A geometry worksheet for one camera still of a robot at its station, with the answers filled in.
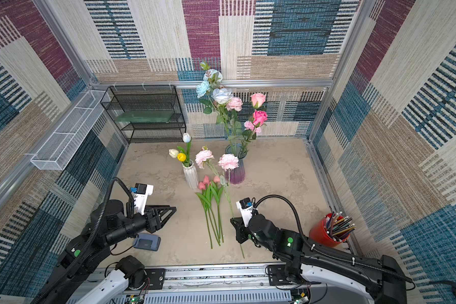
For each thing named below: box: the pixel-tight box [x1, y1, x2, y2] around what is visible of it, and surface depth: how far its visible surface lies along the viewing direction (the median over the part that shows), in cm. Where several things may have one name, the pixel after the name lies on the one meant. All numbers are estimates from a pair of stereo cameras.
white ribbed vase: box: [181, 159, 199, 190], surface depth 91 cm
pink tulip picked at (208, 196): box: [203, 175, 222, 247], surface depth 96 cm
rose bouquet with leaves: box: [195, 61, 268, 156], surface depth 78 cm
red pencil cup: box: [309, 210, 356, 248], surface depth 74 cm
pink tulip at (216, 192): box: [210, 175, 224, 244], surface depth 96 cm
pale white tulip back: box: [182, 132, 192, 161], surface depth 83 cm
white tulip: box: [168, 148, 180, 159], surface depth 77 cm
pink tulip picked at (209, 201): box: [203, 182, 221, 241], surface depth 94 cm
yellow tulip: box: [176, 152, 187, 163], surface depth 74 cm
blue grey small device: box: [133, 233, 162, 252], surface depth 82 cm
